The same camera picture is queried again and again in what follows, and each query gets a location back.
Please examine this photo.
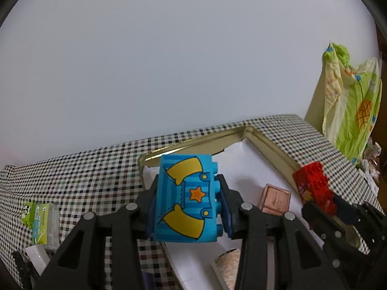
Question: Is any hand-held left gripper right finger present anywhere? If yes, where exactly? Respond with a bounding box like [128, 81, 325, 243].
[216, 174, 348, 290]

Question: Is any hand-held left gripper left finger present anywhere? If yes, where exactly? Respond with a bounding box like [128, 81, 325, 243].
[36, 184, 158, 290]

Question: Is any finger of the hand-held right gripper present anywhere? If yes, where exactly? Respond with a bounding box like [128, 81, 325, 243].
[302, 201, 368, 259]
[331, 192, 386, 248]

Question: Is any red toy block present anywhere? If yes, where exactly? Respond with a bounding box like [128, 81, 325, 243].
[292, 162, 337, 216]

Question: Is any blue toy block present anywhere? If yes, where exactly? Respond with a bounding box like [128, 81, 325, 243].
[153, 154, 226, 244]

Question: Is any gold metal tin tray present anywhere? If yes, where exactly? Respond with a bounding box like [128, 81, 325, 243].
[137, 125, 371, 290]

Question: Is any green label floss box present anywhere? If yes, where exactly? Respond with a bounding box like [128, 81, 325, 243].
[30, 202, 61, 252]

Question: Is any white plastic box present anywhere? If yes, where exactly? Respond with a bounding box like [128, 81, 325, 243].
[25, 244, 51, 276]

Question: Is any pink cardboard box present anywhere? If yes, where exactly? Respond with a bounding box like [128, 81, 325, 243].
[260, 184, 291, 213]

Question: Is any pale small clutter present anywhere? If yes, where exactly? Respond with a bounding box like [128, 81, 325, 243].
[359, 138, 381, 194]

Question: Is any checked tablecloth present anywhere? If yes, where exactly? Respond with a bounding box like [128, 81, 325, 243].
[0, 114, 384, 290]

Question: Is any green printed cloth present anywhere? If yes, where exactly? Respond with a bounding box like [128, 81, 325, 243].
[322, 43, 383, 167]

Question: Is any small green packet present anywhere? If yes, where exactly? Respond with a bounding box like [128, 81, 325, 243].
[22, 203, 34, 227]

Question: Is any black textured object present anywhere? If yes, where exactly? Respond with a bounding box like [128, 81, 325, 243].
[11, 250, 41, 290]

